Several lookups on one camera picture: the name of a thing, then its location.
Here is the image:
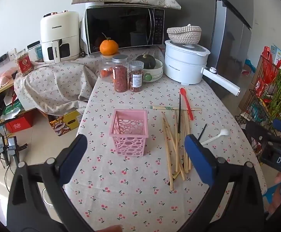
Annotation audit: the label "tall jar of red berries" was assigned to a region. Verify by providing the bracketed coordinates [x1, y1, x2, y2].
[112, 55, 128, 93]

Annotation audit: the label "dark green squash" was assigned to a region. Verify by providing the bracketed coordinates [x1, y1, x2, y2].
[135, 54, 158, 70]

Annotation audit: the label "green plastic bag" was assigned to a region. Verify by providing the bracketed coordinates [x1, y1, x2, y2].
[3, 99, 22, 116]

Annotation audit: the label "jar with red label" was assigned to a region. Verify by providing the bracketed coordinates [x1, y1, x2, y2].
[15, 49, 33, 76]

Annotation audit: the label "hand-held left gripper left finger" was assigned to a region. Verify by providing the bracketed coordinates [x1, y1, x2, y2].
[7, 134, 95, 232]

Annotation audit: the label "red plastic bag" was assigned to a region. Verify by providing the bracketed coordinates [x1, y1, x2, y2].
[255, 46, 281, 97]

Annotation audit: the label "person's left hand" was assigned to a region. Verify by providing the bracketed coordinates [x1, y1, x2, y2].
[99, 225, 123, 232]

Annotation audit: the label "paper-wrapped disposable chopsticks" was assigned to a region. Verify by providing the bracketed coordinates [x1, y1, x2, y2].
[147, 106, 202, 112]

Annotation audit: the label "red plastic spoon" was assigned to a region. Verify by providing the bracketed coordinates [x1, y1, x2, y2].
[180, 88, 194, 121]

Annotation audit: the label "cherry print tablecloth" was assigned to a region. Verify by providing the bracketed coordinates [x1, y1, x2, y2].
[13, 46, 268, 232]

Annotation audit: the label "person's right hand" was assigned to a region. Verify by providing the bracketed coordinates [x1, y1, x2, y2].
[269, 190, 281, 214]

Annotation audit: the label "white bowl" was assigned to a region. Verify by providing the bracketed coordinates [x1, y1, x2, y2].
[143, 58, 164, 75]

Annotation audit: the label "white air fryer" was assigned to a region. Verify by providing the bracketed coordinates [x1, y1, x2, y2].
[40, 10, 80, 63]

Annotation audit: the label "short jar with white label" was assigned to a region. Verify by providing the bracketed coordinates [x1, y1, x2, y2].
[128, 60, 144, 93]

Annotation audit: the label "white electric cooking pot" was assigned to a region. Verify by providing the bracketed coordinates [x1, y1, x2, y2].
[164, 39, 241, 96]

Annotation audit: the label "red box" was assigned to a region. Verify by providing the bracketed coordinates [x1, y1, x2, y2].
[5, 116, 33, 133]

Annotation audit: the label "yellow printed cardboard box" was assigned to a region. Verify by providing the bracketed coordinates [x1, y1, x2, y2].
[47, 110, 83, 137]

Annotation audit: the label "clear container with black lid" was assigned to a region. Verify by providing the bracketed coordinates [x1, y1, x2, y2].
[27, 41, 44, 63]

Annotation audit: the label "woven rope basket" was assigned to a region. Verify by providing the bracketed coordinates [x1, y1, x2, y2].
[167, 24, 202, 44]

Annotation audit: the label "teal plastic item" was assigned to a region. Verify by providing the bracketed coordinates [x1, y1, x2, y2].
[246, 59, 257, 74]

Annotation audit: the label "brown cardboard box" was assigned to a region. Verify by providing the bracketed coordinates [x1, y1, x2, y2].
[238, 60, 262, 112]

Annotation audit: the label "pink perforated plastic basket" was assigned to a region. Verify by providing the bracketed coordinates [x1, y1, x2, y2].
[109, 109, 149, 156]

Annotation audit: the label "black microwave oven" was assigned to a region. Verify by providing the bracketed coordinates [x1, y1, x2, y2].
[84, 2, 165, 55]

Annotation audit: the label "clear glass jar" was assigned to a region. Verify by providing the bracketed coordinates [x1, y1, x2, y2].
[96, 53, 120, 79]

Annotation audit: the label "white dish with green knob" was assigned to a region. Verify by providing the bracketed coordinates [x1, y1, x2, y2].
[142, 70, 164, 83]

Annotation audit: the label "grey refrigerator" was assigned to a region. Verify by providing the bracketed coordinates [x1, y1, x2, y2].
[207, 0, 253, 97]

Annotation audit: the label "blue plastic stool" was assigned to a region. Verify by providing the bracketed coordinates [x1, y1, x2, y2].
[264, 184, 280, 199]

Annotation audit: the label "pile of wooden chopsticks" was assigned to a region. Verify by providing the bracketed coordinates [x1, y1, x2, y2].
[162, 110, 192, 191]

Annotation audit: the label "black chopstick with gold band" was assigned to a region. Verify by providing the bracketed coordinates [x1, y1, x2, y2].
[198, 124, 207, 141]
[172, 94, 182, 179]

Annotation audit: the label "orange with stem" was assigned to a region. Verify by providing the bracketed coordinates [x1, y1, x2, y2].
[100, 32, 119, 55]

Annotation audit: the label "black wire rack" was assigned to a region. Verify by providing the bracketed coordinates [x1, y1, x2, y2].
[235, 54, 281, 136]

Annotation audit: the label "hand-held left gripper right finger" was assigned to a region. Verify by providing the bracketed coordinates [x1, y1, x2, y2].
[184, 134, 268, 232]

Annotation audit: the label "white plastic spoon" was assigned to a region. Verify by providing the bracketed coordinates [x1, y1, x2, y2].
[200, 129, 229, 147]

